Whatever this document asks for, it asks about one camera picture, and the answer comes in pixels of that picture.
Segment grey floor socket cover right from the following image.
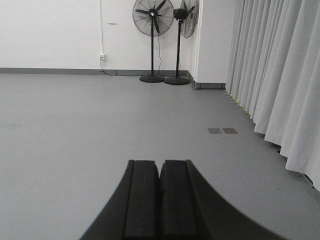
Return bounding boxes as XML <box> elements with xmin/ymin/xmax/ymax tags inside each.
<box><xmin>222</xmin><ymin>128</ymin><xmax>238</xmax><ymax>134</ymax></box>

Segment black fan power cable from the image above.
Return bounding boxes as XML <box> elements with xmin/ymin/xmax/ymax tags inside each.
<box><xmin>99</xmin><ymin>58</ymin><xmax>118</xmax><ymax>75</ymax></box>

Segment grey floor socket cover left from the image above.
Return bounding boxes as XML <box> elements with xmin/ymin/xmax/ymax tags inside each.
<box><xmin>207</xmin><ymin>127</ymin><xmax>222</xmax><ymax>134</ymax></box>

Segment black pedestal fan left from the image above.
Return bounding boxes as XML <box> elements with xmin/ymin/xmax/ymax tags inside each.
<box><xmin>132</xmin><ymin>0</ymin><xmax>174</xmax><ymax>83</ymax></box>

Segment grey floor socket cover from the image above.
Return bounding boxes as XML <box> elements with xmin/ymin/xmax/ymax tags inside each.
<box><xmin>207</xmin><ymin>127</ymin><xmax>222</xmax><ymax>134</ymax></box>
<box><xmin>222</xmin><ymin>128</ymin><xmax>238</xmax><ymax>134</ymax></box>

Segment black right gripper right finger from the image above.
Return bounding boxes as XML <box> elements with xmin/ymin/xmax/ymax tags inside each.
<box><xmin>160</xmin><ymin>160</ymin><xmax>282</xmax><ymax>240</ymax></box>

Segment white pleated curtain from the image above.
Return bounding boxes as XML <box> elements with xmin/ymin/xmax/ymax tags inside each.
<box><xmin>226</xmin><ymin>0</ymin><xmax>320</xmax><ymax>189</ymax></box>

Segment black pedestal fan right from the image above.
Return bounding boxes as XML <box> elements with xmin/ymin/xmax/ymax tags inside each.
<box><xmin>164</xmin><ymin>0</ymin><xmax>200</xmax><ymax>86</ymax></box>

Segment black pedestal fan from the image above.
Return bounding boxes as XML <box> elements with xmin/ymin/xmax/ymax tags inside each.
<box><xmin>164</xmin><ymin>0</ymin><xmax>200</xmax><ymax>86</ymax></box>
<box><xmin>132</xmin><ymin>0</ymin><xmax>174</xmax><ymax>83</ymax></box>

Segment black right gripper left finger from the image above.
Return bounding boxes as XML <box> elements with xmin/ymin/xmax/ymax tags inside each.
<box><xmin>81</xmin><ymin>160</ymin><xmax>160</xmax><ymax>240</ymax></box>

